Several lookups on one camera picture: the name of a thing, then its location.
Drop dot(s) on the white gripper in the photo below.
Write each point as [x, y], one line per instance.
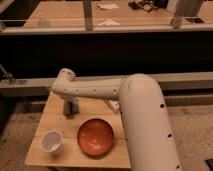
[67, 108]

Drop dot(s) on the blue eraser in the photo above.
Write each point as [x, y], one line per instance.
[75, 106]

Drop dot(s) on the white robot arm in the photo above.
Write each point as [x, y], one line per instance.
[150, 141]

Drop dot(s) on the wooden side table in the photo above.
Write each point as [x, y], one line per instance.
[71, 156]

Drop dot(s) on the white cup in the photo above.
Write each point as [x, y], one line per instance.
[51, 142]

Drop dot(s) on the orange bowl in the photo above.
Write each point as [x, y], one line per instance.
[95, 137]

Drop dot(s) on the clear plastic cup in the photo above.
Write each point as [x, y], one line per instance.
[42, 22]

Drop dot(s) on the white folded paper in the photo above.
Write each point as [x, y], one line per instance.
[109, 22]

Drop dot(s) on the white paper sheet far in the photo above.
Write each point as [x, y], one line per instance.
[107, 6]

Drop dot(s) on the grey metal post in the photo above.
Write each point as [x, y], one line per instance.
[87, 7]

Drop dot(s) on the grey metal bracket right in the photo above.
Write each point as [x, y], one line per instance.
[187, 9]

